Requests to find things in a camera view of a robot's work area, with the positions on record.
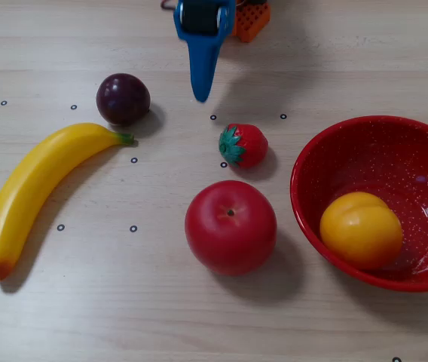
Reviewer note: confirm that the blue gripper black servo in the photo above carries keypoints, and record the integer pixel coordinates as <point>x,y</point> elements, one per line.
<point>201,45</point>

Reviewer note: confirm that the yellow orange peach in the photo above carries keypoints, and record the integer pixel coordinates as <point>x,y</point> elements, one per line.
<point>361,230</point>

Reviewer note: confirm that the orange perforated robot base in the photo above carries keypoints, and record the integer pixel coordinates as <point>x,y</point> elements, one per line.
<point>251,20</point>

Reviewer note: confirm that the red speckled bowl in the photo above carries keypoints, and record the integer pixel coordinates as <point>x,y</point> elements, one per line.
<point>387,158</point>

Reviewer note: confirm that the dark purple plum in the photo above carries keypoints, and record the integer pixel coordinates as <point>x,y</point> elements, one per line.
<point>123,99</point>

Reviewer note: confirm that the red strawberry green leaves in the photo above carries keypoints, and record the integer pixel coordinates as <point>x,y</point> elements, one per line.
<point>246,146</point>

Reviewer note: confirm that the red plastic apple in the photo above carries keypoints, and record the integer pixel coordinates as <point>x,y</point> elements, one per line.
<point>231,228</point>

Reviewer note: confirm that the yellow plastic banana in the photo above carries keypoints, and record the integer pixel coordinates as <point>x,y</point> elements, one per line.
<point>29,188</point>

